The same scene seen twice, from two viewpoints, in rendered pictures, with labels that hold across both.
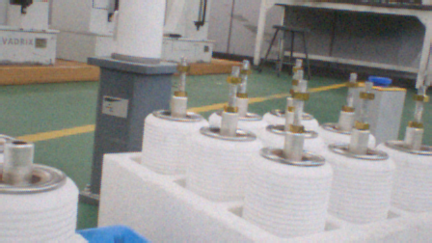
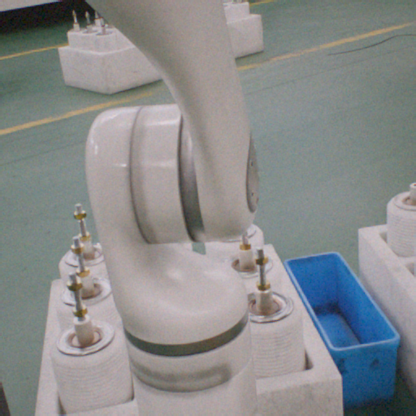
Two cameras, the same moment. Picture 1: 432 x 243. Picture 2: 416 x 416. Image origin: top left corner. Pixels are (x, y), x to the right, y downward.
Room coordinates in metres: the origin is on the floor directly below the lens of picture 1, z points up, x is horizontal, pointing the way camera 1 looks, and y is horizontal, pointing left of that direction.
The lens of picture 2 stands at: (1.49, 0.43, 0.75)
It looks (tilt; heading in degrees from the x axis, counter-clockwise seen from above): 24 degrees down; 213
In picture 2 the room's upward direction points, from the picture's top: 7 degrees counter-clockwise
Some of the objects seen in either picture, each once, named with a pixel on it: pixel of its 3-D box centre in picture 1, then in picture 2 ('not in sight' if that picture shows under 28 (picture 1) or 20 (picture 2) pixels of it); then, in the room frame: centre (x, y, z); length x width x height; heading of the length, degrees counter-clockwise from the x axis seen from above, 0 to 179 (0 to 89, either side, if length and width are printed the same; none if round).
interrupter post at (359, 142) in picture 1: (359, 142); not in sight; (0.70, -0.19, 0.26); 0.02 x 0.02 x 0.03
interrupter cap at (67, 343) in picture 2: (291, 115); (85, 338); (0.95, -0.13, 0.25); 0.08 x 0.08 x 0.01
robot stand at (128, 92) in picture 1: (130, 131); not in sight; (1.15, 0.17, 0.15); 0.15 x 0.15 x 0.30; 64
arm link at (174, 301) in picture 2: not in sight; (171, 228); (1.15, 0.17, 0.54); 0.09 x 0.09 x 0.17; 21
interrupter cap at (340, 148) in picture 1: (357, 152); not in sight; (0.70, -0.19, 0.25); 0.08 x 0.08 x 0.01
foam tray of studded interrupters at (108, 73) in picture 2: not in sight; (117, 61); (-1.12, -1.67, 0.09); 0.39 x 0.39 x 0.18; 71
